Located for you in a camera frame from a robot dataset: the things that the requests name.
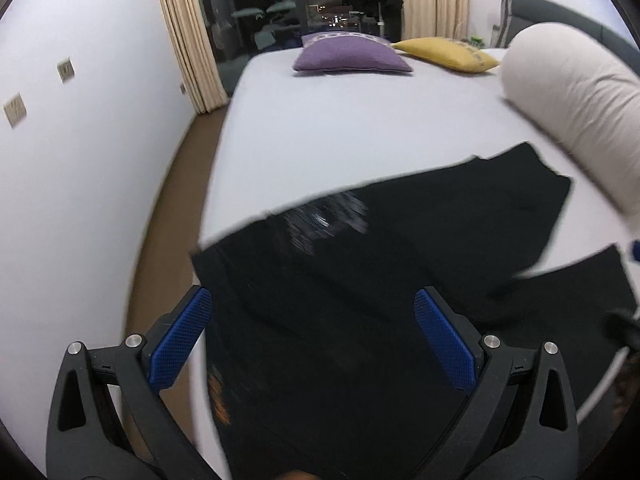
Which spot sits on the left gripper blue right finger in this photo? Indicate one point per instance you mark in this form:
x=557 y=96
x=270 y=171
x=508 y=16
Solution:
x=451 y=337

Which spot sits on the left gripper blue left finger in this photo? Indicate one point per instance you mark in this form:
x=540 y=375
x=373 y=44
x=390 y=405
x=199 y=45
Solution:
x=170 y=341

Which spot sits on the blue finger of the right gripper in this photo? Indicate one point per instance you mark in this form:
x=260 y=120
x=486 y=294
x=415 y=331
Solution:
x=635 y=250

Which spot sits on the black denim pants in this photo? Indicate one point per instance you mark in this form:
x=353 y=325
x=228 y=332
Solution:
x=314 y=357

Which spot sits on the white bolster pillow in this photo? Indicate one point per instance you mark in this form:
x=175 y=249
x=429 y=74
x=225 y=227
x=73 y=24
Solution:
x=585 y=98

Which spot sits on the white bed mattress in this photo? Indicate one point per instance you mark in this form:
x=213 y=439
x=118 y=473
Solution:
x=291 y=138

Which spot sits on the yellow cushion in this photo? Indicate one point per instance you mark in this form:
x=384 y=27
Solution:
x=448 y=53

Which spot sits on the dark grey headboard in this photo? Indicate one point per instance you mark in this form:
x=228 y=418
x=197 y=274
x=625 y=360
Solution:
x=516 y=15

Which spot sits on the purple cushion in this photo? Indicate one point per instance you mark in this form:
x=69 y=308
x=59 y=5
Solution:
x=340 y=52

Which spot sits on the left beige curtain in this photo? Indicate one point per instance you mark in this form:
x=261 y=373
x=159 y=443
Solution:
x=195 y=56

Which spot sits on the dark glass window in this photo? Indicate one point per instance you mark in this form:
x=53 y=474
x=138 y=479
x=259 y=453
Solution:
x=238 y=30

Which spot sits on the wall switch plate near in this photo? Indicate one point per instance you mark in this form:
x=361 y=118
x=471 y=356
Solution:
x=15 y=110

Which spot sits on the wall switch plate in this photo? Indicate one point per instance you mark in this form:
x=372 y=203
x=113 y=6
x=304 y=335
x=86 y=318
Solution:
x=66 y=70
x=15 y=110

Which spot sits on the wall switch plate far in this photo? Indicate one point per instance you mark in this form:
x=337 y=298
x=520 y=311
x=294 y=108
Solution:
x=66 y=70

